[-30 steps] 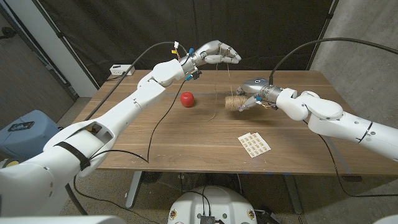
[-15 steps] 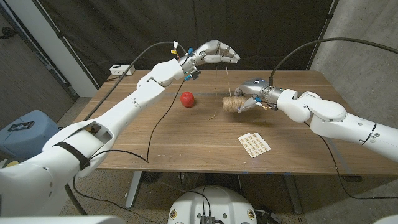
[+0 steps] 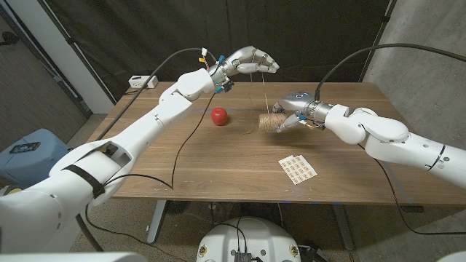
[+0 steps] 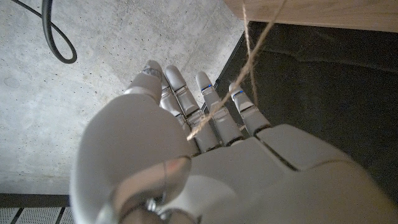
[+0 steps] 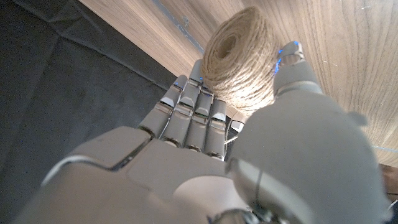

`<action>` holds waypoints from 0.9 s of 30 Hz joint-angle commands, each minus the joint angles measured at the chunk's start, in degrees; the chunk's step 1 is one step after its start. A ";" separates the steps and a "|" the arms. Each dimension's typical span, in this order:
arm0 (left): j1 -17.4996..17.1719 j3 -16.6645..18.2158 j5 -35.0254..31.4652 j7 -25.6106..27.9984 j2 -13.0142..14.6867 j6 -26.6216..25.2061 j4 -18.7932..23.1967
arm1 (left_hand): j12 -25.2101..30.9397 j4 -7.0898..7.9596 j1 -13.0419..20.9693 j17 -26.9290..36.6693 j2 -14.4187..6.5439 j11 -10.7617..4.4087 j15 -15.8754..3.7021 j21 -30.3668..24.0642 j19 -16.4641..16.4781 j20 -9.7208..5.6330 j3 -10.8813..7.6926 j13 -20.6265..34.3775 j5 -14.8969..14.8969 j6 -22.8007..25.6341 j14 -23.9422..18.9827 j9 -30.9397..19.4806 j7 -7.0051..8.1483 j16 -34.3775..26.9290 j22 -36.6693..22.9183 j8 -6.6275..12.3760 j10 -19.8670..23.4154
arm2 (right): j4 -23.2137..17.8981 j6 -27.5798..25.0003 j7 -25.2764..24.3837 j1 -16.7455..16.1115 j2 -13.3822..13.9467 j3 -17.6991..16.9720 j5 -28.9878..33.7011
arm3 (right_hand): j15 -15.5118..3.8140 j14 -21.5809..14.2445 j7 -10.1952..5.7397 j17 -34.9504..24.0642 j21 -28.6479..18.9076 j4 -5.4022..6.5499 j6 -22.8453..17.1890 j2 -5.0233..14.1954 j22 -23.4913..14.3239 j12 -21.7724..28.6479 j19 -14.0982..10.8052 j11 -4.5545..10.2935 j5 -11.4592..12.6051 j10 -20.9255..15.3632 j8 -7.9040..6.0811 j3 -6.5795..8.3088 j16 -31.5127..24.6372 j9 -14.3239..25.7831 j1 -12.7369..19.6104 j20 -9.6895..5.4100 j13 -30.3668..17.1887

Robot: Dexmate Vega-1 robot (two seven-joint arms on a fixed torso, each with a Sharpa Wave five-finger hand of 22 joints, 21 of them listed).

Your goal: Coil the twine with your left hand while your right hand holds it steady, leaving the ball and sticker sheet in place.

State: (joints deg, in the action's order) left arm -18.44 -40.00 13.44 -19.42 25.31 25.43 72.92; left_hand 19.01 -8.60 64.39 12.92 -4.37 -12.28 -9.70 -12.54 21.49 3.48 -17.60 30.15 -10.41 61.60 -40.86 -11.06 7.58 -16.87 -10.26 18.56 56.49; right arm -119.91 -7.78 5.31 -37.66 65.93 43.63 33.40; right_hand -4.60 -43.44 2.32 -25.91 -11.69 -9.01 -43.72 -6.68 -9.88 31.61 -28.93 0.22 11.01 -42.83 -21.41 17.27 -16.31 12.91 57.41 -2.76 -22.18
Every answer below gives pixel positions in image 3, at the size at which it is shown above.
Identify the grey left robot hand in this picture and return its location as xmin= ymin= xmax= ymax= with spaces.
xmin=210 ymin=45 xmax=280 ymax=85

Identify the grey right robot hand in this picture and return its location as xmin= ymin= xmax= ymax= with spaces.
xmin=272 ymin=91 xmax=334 ymax=133

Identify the jute twine spool with strand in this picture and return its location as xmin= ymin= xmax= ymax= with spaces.
xmin=242 ymin=71 xmax=289 ymax=135

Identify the red ball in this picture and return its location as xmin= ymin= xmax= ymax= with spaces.
xmin=210 ymin=107 xmax=229 ymax=127

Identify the sticker sheet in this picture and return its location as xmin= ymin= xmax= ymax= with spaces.
xmin=278 ymin=154 xmax=318 ymax=186

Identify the black backdrop curtain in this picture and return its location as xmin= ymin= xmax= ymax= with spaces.
xmin=38 ymin=0 xmax=396 ymax=103

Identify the black backdrop stand pole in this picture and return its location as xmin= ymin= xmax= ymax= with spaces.
xmin=36 ymin=0 xmax=118 ymax=106
xmin=359 ymin=0 xmax=398 ymax=84

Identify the white power strip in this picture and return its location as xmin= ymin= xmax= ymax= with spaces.
xmin=128 ymin=75 xmax=159 ymax=90

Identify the grey tape outline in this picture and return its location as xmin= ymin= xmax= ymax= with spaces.
xmin=192 ymin=108 xmax=413 ymax=205

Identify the metal table leg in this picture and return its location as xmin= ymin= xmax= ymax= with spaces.
xmin=331 ymin=203 xmax=356 ymax=252
xmin=146 ymin=199 xmax=167 ymax=245

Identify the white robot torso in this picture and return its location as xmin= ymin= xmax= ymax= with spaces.
xmin=196 ymin=217 xmax=302 ymax=262

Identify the black round ribbed object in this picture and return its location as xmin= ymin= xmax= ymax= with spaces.
xmin=165 ymin=199 xmax=191 ymax=216

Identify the blue plastic bin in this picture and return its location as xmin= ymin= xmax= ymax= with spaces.
xmin=0 ymin=128 xmax=76 ymax=186

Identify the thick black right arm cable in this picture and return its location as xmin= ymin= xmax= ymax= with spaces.
xmin=315 ymin=42 xmax=466 ymax=102

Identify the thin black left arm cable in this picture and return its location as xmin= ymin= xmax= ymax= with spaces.
xmin=84 ymin=90 xmax=218 ymax=262

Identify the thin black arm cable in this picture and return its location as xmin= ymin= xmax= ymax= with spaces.
xmin=358 ymin=143 xmax=466 ymax=236
xmin=84 ymin=90 xmax=218 ymax=262

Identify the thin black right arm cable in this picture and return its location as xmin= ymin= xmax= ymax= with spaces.
xmin=358 ymin=143 xmax=466 ymax=236

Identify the black torso cable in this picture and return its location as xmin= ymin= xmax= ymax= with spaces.
xmin=214 ymin=217 xmax=248 ymax=254

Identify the black door frame rail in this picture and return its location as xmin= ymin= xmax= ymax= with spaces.
xmin=0 ymin=3 xmax=92 ymax=119

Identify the black door handle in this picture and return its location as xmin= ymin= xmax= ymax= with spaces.
xmin=0 ymin=31 xmax=21 ymax=47

